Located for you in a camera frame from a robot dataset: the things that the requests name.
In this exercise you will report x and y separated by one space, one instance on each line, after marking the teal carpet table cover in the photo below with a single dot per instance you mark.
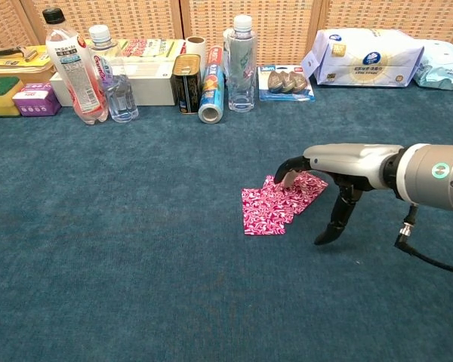
136 226

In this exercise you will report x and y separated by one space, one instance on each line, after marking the long white carton box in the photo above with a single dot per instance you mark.
151 86

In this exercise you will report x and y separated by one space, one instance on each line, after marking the pink patterned card bottom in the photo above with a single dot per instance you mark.
258 216

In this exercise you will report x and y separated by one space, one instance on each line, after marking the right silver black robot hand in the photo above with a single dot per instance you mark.
343 166

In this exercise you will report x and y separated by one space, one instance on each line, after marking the razor in yellow beige package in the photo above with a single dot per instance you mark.
19 60

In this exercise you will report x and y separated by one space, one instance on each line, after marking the pink drink bottle black cap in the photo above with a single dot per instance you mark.
79 83

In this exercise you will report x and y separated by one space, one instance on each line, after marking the white paper cup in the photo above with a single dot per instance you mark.
195 51

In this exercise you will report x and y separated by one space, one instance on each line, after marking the yellow green sponge multipack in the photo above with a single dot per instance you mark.
147 48

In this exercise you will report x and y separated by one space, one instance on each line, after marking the pink patterned card top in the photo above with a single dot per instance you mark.
311 188

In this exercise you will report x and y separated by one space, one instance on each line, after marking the small purple box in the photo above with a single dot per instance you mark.
36 103

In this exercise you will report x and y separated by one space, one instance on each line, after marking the green yellow scrub sponge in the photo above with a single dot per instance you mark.
2 100

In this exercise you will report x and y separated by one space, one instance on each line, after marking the woven bamboo folding screen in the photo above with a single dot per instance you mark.
279 30

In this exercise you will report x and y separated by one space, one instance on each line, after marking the light blue wet wipes pack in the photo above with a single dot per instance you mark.
445 68

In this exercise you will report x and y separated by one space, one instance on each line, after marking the blue blister pack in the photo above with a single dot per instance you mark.
287 83

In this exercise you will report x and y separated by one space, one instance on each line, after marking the black gold tin can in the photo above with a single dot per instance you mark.
187 86

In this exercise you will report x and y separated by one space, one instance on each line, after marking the tall clear bottle white cap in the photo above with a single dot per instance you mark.
241 68

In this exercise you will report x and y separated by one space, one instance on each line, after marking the white tissue pack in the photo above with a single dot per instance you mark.
366 60

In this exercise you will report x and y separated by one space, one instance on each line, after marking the clear water bottle pink label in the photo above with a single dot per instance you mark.
121 102

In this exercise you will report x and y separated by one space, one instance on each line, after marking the blue plastic wrap roll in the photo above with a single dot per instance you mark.
211 94

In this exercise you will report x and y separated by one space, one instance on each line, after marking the pink patterned card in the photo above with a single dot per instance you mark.
281 203
311 188
258 216

